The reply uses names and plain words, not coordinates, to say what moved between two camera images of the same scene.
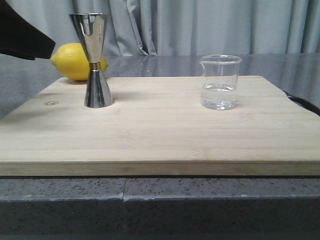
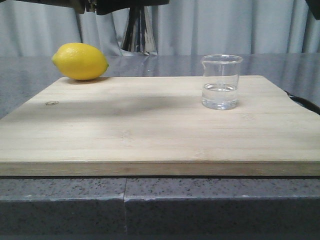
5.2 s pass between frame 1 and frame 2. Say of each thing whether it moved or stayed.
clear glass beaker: stayed
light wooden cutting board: stayed
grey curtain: stayed
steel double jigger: moved
